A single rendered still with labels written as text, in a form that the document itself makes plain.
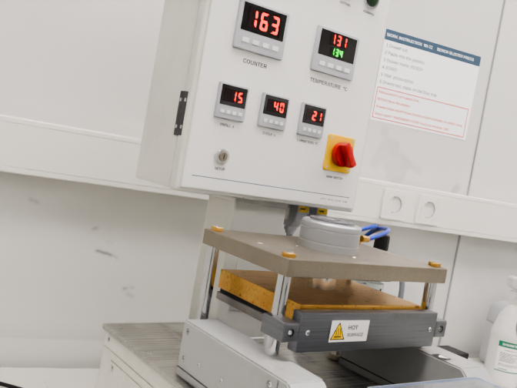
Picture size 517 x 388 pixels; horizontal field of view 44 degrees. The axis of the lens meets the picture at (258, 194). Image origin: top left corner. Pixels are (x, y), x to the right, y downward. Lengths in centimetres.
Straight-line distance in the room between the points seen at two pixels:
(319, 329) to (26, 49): 78
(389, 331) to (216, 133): 34
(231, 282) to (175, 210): 52
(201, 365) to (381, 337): 22
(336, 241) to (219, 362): 21
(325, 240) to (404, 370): 22
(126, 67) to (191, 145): 47
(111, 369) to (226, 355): 29
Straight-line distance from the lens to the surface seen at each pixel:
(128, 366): 93
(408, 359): 91
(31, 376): 129
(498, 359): 160
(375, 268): 78
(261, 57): 91
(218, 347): 75
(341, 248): 81
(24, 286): 130
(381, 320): 80
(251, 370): 70
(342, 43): 100
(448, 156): 167
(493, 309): 176
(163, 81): 93
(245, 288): 81
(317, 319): 72
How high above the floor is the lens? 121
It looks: 3 degrees down
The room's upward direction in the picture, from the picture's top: 10 degrees clockwise
